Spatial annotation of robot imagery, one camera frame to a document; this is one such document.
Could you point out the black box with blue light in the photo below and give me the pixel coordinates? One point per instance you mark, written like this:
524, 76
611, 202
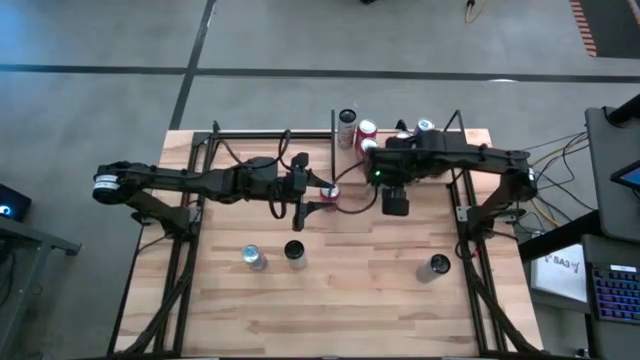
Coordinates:
10, 202

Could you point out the white Celsius can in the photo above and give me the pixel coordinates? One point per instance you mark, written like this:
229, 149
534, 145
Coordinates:
346, 132
436, 265
295, 254

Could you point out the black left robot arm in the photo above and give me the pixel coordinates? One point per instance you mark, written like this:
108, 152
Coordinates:
165, 177

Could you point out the tablet with blue screen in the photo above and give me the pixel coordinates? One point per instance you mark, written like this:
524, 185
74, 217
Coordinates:
629, 176

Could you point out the white paper sign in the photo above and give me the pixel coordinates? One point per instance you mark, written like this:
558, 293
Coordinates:
560, 272

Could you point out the black table clamp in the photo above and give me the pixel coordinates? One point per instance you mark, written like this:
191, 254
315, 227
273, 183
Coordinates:
216, 126
401, 126

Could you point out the backlit black keyboard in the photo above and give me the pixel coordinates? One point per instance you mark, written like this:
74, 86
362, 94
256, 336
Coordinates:
615, 292

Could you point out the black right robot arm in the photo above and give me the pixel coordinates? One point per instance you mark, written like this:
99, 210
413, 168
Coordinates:
475, 155

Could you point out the silver mounting plate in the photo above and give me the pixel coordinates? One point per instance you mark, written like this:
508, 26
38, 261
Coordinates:
461, 215

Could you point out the red Fanta strawberry can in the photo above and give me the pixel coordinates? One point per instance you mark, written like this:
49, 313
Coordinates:
366, 129
330, 194

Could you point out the red Coca-Cola can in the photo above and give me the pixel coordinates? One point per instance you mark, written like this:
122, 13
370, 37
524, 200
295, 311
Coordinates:
369, 146
403, 134

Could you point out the grey desk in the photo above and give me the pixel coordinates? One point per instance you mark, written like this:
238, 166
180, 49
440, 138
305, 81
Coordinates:
615, 220

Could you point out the black aluminium table frame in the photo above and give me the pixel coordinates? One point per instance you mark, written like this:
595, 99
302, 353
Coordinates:
260, 135

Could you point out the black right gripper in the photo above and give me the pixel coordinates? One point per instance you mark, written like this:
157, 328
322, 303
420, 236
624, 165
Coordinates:
397, 167

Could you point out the grey metal stand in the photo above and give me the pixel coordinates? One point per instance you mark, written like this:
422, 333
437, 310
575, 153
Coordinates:
30, 240

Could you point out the blue silver Red Bull can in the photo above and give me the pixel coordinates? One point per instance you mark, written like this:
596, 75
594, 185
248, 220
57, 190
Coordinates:
424, 125
254, 256

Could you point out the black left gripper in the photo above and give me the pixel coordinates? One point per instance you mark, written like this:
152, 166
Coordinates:
292, 187

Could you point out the black orange-striped floor mat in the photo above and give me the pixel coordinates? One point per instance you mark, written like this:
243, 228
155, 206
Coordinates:
615, 27

